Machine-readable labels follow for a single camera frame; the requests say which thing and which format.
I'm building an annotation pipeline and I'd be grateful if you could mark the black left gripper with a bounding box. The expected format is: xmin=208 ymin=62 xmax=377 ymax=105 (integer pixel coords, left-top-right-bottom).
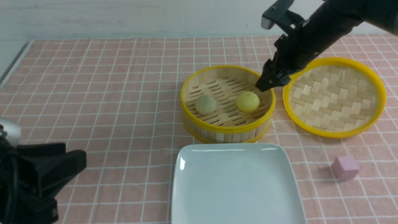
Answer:
xmin=1 ymin=142 xmax=87 ymax=224

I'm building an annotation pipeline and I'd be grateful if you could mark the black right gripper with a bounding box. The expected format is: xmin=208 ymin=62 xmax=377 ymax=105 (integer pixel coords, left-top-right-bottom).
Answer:
xmin=255 ymin=3 xmax=361 ymax=92

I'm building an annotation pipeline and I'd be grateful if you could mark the yellow steamed bun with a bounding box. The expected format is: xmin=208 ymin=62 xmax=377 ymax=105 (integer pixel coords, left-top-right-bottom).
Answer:
xmin=235 ymin=91 xmax=260 ymax=113

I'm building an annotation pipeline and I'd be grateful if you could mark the pale beige steamed bun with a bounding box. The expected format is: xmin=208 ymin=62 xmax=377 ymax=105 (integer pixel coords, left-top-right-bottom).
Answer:
xmin=195 ymin=95 xmax=217 ymax=116

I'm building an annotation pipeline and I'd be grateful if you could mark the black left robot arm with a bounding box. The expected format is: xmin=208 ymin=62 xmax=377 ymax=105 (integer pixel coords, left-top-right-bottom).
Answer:
xmin=0 ymin=117 xmax=87 ymax=224

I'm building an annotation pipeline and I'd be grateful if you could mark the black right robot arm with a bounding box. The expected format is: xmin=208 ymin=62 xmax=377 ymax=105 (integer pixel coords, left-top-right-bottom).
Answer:
xmin=256 ymin=0 xmax=398 ymax=92

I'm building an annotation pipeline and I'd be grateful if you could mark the white square plate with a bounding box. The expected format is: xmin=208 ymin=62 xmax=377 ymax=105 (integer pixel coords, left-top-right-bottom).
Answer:
xmin=171 ymin=143 xmax=307 ymax=224

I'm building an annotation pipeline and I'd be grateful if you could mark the woven bamboo steamer lid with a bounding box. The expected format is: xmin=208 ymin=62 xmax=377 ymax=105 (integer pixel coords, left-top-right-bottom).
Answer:
xmin=283 ymin=57 xmax=386 ymax=138

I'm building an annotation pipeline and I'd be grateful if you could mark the bamboo steamer basket yellow rim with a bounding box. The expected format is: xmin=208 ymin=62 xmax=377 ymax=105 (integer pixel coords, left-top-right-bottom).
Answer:
xmin=180 ymin=65 xmax=276 ymax=143

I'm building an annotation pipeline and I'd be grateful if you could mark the pink checkered tablecloth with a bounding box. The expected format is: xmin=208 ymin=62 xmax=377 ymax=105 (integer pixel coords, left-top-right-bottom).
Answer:
xmin=0 ymin=34 xmax=397 ymax=224

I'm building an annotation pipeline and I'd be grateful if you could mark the pink cube block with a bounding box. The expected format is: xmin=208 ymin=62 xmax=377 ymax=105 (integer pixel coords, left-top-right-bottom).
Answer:
xmin=331 ymin=155 xmax=360 ymax=181

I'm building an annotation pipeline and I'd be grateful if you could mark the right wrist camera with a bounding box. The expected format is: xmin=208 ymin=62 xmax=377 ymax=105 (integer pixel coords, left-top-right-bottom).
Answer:
xmin=261 ymin=0 xmax=305 ymax=35

